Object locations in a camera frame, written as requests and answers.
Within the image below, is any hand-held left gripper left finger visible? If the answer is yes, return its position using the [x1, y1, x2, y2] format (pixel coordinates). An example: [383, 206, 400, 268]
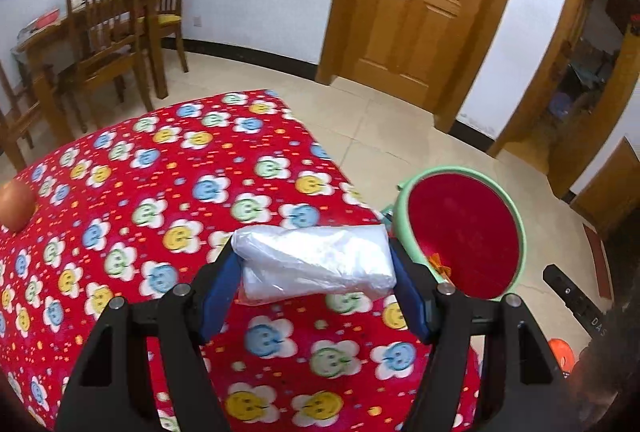
[56, 242, 246, 432]

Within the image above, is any wooden dining table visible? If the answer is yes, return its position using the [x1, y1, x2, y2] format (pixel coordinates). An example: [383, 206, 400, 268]
[12, 0, 171, 140]

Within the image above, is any wooden doorway frame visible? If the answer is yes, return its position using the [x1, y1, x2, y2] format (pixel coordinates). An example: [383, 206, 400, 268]
[487, 0, 640, 197]

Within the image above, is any red smiley flower tablecloth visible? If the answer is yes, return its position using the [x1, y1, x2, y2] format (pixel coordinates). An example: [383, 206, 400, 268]
[0, 89, 481, 432]

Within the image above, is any orange plastic stool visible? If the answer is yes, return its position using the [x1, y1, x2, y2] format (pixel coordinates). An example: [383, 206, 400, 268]
[547, 338, 577, 375]

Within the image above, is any white plastic bag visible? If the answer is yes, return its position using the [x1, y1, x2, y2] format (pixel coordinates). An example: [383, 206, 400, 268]
[231, 223, 397, 305]

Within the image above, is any orange peel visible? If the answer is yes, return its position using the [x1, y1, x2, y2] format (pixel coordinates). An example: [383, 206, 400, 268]
[427, 252, 452, 279]

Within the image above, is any red basin with green rim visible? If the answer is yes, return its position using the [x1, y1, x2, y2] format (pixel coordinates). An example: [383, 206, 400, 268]
[392, 166, 528, 303]

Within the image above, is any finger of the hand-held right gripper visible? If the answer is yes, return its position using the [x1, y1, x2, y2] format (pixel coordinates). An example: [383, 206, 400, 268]
[543, 264, 608, 343]

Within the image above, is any wooden panel door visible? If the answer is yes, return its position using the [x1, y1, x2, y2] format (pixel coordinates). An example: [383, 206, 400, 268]
[350, 0, 501, 113]

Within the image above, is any red floor mat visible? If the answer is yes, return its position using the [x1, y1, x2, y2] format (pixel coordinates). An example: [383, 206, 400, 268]
[582, 224, 613, 297]

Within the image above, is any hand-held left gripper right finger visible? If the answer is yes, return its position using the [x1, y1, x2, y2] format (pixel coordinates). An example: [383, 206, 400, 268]
[387, 237, 583, 432]

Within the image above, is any open wooden door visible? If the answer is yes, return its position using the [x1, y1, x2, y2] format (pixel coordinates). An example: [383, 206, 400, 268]
[570, 137, 640, 237]

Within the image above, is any red apple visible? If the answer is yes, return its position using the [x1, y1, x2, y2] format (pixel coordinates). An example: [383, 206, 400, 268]
[0, 182, 37, 233]

